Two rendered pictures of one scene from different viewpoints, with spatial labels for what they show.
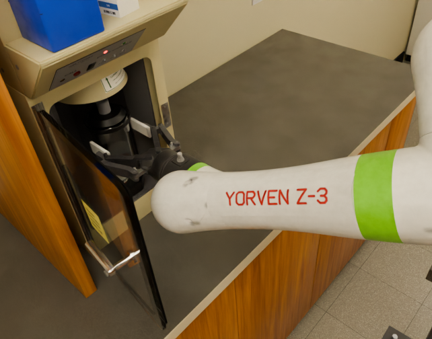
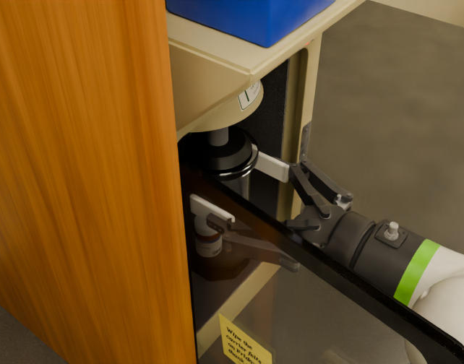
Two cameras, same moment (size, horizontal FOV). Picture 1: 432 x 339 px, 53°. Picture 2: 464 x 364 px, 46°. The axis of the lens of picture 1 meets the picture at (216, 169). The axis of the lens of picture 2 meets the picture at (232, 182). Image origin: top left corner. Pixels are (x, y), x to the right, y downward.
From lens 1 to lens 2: 44 cm
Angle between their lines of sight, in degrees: 6
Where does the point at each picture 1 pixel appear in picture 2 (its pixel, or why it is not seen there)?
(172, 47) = not seen: hidden behind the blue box
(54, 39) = (275, 19)
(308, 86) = (432, 85)
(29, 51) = (206, 42)
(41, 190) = (178, 315)
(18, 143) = (168, 237)
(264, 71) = (361, 61)
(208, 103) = not seen: hidden behind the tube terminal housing
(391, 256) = not seen: outside the picture
